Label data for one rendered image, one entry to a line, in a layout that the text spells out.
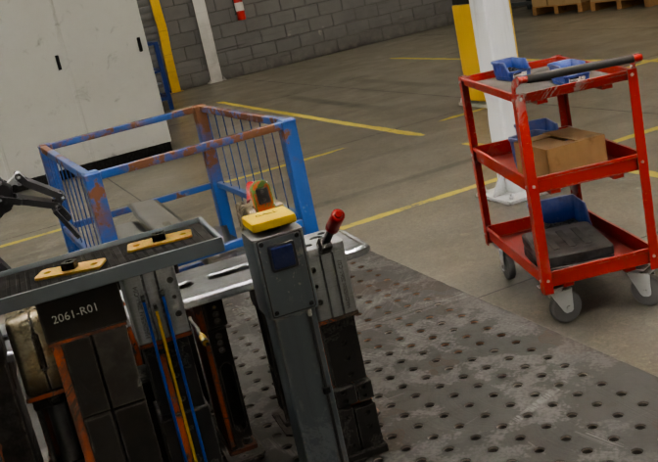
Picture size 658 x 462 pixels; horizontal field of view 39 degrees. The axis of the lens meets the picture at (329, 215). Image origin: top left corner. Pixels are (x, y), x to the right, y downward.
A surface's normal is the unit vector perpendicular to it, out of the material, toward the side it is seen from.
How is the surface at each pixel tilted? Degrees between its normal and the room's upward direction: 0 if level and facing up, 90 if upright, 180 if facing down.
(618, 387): 0
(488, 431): 0
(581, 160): 90
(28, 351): 90
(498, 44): 90
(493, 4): 90
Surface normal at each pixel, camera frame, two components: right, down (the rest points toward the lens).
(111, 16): 0.41, 0.15
